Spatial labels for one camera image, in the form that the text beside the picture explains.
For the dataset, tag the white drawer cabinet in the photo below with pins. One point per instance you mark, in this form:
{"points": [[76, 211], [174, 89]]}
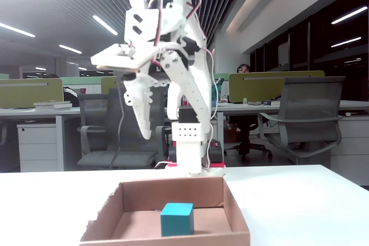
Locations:
{"points": [[37, 142], [354, 148]]}

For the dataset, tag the linear ceiling light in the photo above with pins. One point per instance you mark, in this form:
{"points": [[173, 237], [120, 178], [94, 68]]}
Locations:
{"points": [[70, 49], [105, 25], [17, 30]]}

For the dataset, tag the blue book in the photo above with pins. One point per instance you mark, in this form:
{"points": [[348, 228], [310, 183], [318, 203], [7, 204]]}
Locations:
{"points": [[271, 102]]}

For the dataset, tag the black backpack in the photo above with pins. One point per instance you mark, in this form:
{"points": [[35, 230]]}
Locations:
{"points": [[70, 96]]}

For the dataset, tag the light green desk partition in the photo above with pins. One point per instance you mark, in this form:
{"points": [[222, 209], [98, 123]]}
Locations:
{"points": [[83, 80]]}

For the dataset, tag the seated person with glasses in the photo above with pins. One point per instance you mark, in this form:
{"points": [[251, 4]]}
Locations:
{"points": [[243, 68]]}

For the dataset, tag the brown cardboard box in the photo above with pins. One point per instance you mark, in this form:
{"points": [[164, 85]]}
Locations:
{"points": [[138, 226]]}

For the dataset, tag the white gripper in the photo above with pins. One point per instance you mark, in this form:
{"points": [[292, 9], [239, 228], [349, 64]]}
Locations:
{"points": [[170, 61]]}

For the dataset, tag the black office chair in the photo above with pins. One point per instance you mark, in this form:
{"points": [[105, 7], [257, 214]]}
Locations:
{"points": [[248, 142]]}

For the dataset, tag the white office desk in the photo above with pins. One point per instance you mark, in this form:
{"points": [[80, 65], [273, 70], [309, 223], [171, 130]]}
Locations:
{"points": [[17, 111], [357, 105]]}

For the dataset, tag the red black table clamp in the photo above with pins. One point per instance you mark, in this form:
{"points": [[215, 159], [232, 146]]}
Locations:
{"points": [[172, 165], [216, 153]]}

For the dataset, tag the blue cube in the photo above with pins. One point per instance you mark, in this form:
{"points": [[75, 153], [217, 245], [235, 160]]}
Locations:
{"points": [[176, 220]]}

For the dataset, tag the olive green desk partition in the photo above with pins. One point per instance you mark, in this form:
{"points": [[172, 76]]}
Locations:
{"points": [[259, 87], [105, 86], [29, 93]]}

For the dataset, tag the grey mesh office chair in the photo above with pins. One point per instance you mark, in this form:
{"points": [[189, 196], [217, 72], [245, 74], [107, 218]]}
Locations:
{"points": [[311, 107], [95, 159]]}

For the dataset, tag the white book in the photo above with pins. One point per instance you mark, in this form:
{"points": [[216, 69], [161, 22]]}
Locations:
{"points": [[53, 108], [52, 103]]}

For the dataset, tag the white wrist camera mount plate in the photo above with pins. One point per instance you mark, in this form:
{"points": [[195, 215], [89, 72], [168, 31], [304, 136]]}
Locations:
{"points": [[121, 58]]}

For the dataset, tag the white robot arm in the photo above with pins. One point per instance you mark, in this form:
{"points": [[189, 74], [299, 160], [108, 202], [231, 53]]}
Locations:
{"points": [[188, 148]]}

